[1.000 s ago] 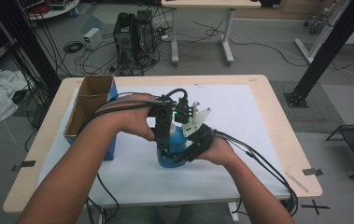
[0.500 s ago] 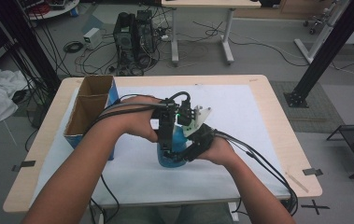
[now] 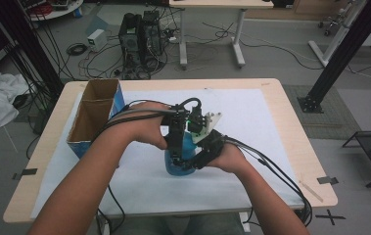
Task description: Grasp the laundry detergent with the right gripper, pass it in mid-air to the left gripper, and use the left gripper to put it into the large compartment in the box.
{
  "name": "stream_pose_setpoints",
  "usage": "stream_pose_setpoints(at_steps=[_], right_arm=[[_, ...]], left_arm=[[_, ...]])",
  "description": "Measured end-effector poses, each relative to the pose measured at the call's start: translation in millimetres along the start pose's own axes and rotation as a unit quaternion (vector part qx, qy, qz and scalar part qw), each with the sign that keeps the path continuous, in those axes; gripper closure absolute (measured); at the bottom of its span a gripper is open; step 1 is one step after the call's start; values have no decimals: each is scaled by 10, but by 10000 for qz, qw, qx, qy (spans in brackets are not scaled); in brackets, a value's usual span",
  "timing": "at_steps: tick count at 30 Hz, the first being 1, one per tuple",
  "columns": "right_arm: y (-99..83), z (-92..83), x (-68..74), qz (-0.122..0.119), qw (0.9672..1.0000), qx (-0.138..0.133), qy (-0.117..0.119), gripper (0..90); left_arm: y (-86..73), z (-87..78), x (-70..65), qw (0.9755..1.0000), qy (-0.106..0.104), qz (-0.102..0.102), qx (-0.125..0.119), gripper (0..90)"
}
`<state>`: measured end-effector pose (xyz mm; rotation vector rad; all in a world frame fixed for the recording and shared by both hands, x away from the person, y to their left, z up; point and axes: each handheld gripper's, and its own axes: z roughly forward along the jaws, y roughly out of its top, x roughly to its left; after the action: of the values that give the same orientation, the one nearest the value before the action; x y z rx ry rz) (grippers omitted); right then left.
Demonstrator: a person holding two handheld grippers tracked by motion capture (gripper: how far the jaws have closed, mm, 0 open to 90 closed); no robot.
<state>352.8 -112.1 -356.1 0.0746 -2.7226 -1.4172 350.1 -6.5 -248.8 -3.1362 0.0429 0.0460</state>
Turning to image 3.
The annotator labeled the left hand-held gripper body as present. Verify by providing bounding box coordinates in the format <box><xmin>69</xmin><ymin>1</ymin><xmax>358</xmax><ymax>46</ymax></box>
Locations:
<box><xmin>160</xmin><ymin>106</ymin><xmax>191</xmax><ymax>155</ymax></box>

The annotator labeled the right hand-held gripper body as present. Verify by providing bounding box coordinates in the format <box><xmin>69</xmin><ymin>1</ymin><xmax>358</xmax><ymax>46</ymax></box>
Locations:
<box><xmin>187</xmin><ymin>107</ymin><xmax>227</xmax><ymax>170</ymax></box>

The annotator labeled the blue cup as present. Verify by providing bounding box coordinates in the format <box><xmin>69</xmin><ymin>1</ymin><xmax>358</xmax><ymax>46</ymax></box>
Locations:
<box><xmin>163</xmin><ymin>130</ymin><xmax>198</xmax><ymax>177</ymax></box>

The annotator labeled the blue cardboard box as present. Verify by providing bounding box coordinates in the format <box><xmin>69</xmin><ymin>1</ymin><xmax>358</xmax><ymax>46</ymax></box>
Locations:
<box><xmin>67</xmin><ymin>78</ymin><xmax>126</xmax><ymax>160</ymax></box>

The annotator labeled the person's right hand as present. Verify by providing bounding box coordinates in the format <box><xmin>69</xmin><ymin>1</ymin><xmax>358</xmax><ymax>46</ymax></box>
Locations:
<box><xmin>206</xmin><ymin>141</ymin><xmax>254</xmax><ymax>175</ymax></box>

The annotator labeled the person's left hand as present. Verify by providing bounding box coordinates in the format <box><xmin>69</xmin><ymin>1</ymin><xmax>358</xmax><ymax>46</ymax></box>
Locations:
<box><xmin>123</xmin><ymin>101</ymin><xmax>174</xmax><ymax>151</ymax></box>

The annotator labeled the white paper mat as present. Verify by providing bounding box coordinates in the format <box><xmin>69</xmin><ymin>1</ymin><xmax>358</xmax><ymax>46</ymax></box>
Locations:
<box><xmin>29</xmin><ymin>88</ymin><xmax>304</xmax><ymax>219</ymax></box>

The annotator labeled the black computer tower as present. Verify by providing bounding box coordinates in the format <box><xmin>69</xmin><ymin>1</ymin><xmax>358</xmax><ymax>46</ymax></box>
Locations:
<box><xmin>117</xmin><ymin>12</ymin><xmax>144</xmax><ymax>68</ymax></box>
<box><xmin>142</xmin><ymin>10</ymin><xmax>165</xmax><ymax>65</ymax></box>

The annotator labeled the thin wooden stick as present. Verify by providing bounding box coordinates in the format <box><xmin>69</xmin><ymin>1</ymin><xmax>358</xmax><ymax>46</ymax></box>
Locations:
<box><xmin>299</xmin><ymin>177</ymin><xmax>324</xmax><ymax>204</ymax></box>

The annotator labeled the small white box device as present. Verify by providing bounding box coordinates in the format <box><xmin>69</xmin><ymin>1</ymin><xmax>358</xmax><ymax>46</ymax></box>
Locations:
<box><xmin>86</xmin><ymin>28</ymin><xmax>109</xmax><ymax>53</ymax></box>

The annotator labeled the grey tape strip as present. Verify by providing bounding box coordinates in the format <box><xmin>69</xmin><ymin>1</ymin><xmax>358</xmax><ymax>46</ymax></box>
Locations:
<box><xmin>316</xmin><ymin>175</ymin><xmax>340</xmax><ymax>186</ymax></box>
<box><xmin>12</xmin><ymin>167</ymin><xmax>39</xmax><ymax>181</ymax></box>

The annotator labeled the grey floor mat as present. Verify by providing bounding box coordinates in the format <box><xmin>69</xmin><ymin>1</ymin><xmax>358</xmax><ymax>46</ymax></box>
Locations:
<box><xmin>284</xmin><ymin>84</ymin><xmax>363</xmax><ymax>140</ymax></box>

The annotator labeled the white desk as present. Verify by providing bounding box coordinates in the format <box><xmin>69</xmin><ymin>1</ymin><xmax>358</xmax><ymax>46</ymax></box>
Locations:
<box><xmin>167</xmin><ymin>0</ymin><xmax>275</xmax><ymax>71</ymax></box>

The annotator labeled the black tape cross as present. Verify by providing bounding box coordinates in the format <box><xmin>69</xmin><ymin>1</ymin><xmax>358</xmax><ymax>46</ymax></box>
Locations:
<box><xmin>314</xmin><ymin>209</ymin><xmax>347</xmax><ymax>226</ymax></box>

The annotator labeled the round white table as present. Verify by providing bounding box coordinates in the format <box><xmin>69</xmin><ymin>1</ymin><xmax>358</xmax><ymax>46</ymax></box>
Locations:
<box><xmin>25</xmin><ymin>0</ymin><xmax>84</xmax><ymax>23</ymax></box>

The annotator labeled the white metal stand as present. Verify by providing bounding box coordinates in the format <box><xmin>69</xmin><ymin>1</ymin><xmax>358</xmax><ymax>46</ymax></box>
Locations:
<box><xmin>308</xmin><ymin>0</ymin><xmax>361</xmax><ymax>68</ymax></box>

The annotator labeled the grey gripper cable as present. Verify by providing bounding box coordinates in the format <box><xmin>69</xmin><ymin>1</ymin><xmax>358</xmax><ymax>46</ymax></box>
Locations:
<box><xmin>101</xmin><ymin>107</ymin><xmax>177</xmax><ymax>131</ymax></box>

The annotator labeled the black gripper cable bundle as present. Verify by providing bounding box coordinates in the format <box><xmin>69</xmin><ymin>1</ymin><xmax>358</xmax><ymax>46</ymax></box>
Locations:
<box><xmin>223</xmin><ymin>136</ymin><xmax>314</xmax><ymax>228</ymax></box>

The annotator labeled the coiled black cable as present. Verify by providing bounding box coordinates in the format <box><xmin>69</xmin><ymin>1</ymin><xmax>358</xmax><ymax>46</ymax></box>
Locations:
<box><xmin>66</xmin><ymin>42</ymin><xmax>89</xmax><ymax>57</ymax></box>

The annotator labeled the black aluminium post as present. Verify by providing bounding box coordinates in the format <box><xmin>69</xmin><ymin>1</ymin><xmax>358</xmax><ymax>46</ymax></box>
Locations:
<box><xmin>297</xmin><ymin>0</ymin><xmax>371</xmax><ymax>115</ymax></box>

